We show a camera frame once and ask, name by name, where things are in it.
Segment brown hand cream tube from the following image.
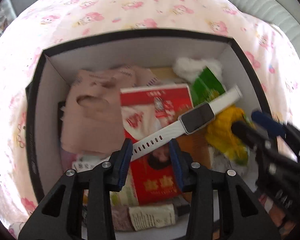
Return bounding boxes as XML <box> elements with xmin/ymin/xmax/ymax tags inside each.
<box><xmin>111</xmin><ymin>203</ymin><xmax>191</xmax><ymax>231</ymax></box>

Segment pink patterned socks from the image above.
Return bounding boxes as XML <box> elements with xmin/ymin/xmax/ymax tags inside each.
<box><xmin>61</xmin><ymin>66</ymin><xmax>160</xmax><ymax>155</ymax></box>

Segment green yellow snack bag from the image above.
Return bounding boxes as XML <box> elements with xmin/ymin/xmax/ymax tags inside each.
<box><xmin>190</xmin><ymin>67</ymin><xmax>249</xmax><ymax>166</ymax></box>

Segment white smart watch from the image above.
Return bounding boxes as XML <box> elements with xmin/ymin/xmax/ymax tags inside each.
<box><xmin>131</xmin><ymin>86</ymin><xmax>242</xmax><ymax>161</ymax></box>

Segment red printed envelope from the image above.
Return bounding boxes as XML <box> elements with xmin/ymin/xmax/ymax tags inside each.
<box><xmin>111</xmin><ymin>84</ymin><xmax>193</xmax><ymax>206</ymax></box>

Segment black storage box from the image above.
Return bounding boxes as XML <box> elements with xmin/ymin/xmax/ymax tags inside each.
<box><xmin>25</xmin><ymin>28</ymin><xmax>273</xmax><ymax>240</ymax></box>

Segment white plush cat toy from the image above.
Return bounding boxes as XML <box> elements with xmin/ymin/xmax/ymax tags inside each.
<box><xmin>172</xmin><ymin>57</ymin><xmax>223</xmax><ymax>83</ymax></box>

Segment pink cartoon bedspread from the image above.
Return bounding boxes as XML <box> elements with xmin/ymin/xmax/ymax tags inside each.
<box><xmin>0</xmin><ymin>0</ymin><xmax>300</xmax><ymax>229</ymax></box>

